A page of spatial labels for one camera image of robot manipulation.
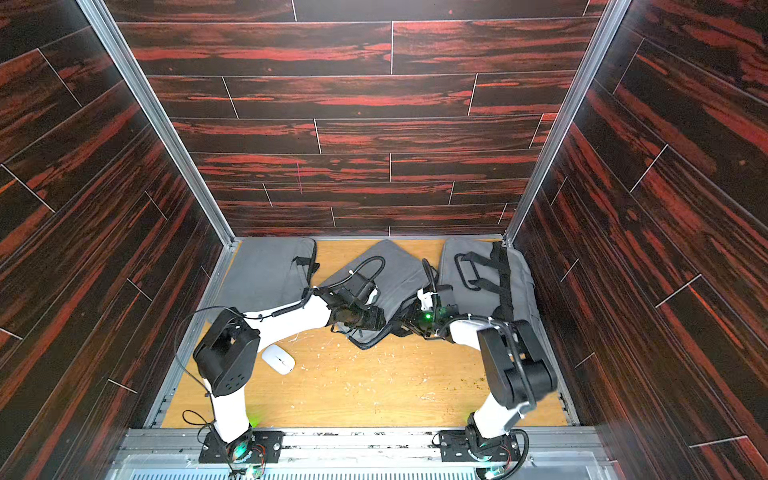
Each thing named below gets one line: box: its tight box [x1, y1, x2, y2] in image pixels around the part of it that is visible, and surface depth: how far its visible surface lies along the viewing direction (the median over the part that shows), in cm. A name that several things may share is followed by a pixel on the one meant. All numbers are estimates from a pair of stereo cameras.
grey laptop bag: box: [208, 237, 319, 313], surface depth 109 cm
